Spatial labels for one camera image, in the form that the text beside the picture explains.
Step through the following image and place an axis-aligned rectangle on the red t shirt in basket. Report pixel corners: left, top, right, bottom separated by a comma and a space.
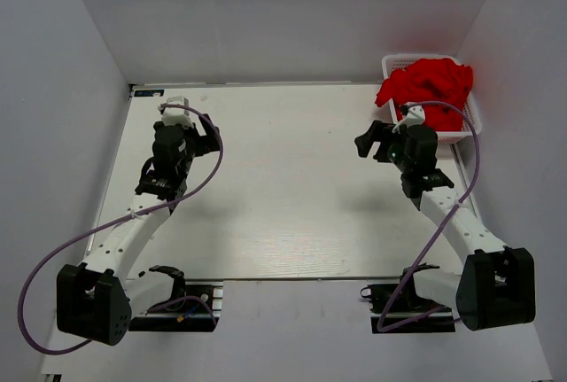
375, 58, 474, 132

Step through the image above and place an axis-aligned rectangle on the blue label sticker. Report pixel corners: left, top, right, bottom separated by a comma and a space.
133, 90, 165, 97

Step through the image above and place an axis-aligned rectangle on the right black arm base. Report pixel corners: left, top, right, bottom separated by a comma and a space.
360, 268, 461, 335

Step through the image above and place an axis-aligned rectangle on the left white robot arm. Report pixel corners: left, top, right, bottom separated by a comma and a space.
56, 105, 222, 346

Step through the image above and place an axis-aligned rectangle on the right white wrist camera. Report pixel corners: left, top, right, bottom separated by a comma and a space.
392, 104, 425, 134

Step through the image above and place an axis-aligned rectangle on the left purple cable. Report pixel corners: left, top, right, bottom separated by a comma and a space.
17, 105, 225, 355

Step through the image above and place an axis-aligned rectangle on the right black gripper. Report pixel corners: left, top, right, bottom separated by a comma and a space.
355, 120, 414, 173

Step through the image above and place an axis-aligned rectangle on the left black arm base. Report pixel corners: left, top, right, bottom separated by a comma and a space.
128, 266, 223, 333

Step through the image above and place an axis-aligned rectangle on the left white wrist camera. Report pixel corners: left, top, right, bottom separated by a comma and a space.
159, 96, 194, 128

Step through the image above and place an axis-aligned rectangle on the white plastic basket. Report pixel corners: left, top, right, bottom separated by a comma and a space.
382, 53, 482, 144

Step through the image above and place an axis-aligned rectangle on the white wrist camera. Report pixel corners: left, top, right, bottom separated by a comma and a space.
392, 104, 425, 134
159, 96, 194, 128

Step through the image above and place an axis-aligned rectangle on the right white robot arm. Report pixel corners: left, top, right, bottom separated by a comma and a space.
354, 121, 536, 331

